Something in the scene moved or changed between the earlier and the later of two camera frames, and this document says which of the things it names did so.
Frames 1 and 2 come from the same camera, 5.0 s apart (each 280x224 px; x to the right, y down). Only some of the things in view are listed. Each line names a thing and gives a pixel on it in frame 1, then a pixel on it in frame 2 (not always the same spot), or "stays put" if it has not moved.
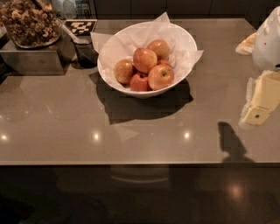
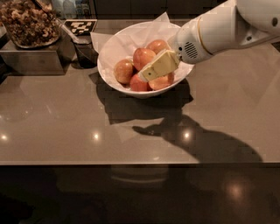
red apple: [123, 70] stays put
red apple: [160, 76] stays put
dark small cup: [87, 56] stays put
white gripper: [268, 44] → [185, 44]
